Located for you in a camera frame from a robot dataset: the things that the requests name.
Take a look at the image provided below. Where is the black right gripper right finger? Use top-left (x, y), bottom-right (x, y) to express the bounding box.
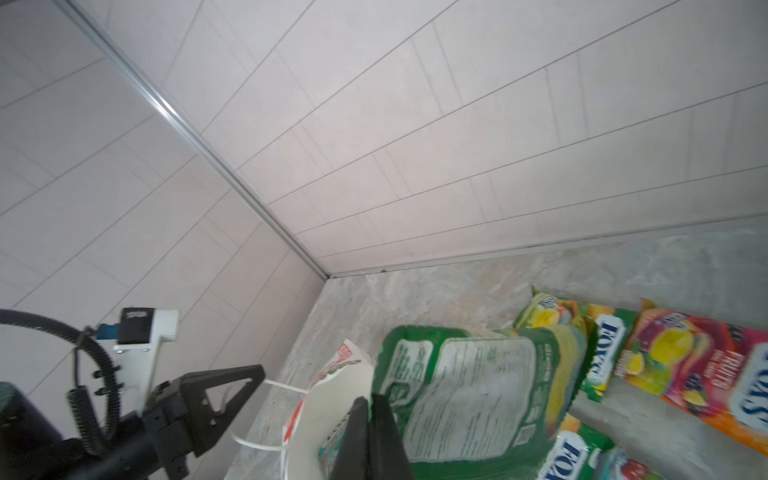
top-left (368, 394), bottom-right (414, 480)

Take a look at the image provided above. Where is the teal snack pack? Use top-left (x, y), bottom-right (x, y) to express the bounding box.
top-left (594, 447), bottom-right (663, 480)

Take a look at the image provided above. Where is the green snack pack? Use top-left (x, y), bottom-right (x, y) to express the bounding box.
top-left (317, 323), bottom-right (598, 480)

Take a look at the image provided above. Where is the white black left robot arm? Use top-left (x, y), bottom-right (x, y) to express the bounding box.
top-left (1, 307), bottom-right (266, 479)

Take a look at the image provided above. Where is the white floral paper bag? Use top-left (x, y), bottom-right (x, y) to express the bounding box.
top-left (231, 339), bottom-right (374, 479)

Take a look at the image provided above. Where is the orange pink candy bag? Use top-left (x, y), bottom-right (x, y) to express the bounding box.
top-left (615, 299), bottom-right (767, 454)

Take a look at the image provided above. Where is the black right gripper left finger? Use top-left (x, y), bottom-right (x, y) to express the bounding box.
top-left (330, 397), bottom-right (370, 480)

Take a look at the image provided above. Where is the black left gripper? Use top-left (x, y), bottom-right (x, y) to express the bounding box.
top-left (0, 363), bottom-right (267, 480)

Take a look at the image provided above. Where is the green yellow candy bag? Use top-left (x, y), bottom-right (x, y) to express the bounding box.
top-left (514, 288), bottom-right (639, 402)
top-left (536, 414), bottom-right (615, 480)

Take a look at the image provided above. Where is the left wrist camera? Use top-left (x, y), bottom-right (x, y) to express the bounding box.
top-left (95, 307), bottom-right (180, 416)

